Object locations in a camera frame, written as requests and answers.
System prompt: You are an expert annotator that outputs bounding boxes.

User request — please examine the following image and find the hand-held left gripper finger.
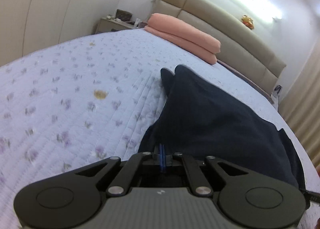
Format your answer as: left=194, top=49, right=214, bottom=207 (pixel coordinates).
left=75, top=144, right=164, bottom=197
left=162, top=144, right=250, bottom=197

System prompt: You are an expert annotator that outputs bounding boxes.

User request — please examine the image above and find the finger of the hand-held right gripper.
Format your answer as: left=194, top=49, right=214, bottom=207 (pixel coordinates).
left=304, top=189, right=320, bottom=204

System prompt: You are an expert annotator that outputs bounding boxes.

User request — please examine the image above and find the dark navy striped hoodie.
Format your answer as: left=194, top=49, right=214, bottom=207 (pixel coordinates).
left=138, top=64, right=307, bottom=192

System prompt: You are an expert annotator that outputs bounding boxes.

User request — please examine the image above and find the beige pleated curtain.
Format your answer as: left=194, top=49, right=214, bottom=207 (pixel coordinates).
left=279, top=44, right=320, bottom=164

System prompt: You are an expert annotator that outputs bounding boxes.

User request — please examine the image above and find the white paper shopping bag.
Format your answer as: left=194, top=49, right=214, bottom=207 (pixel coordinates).
left=271, top=85, right=282, bottom=109

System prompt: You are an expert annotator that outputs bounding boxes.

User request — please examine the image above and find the folded pink blanket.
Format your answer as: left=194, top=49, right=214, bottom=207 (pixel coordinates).
left=144, top=13, right=221, bottom=64

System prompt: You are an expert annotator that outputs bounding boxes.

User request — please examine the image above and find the bed with floral quilt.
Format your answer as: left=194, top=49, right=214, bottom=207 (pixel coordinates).
left=0, top=29, right=320, bottom=229

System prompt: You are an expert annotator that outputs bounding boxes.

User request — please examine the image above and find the beige nightstand with clutter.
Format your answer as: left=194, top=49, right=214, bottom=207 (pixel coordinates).
left=96, top=17, right=140, bottom=35

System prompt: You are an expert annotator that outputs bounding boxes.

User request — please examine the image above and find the brown patterned bag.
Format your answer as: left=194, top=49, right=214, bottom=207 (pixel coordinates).
left=116, top=9, right=133, bottom=21

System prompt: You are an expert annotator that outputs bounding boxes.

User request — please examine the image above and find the beige padded headboard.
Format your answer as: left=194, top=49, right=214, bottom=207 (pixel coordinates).
left=151, top=0, right=287, bottom=94

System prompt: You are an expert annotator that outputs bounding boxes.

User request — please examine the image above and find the orange plush toy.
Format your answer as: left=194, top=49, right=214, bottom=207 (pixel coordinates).
left=241, top=14, right=254, bottom=30

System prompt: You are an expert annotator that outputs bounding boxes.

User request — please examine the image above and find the white wardrobe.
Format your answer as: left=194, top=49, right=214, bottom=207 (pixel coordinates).
left=0, top=0, right=137, bottom=67

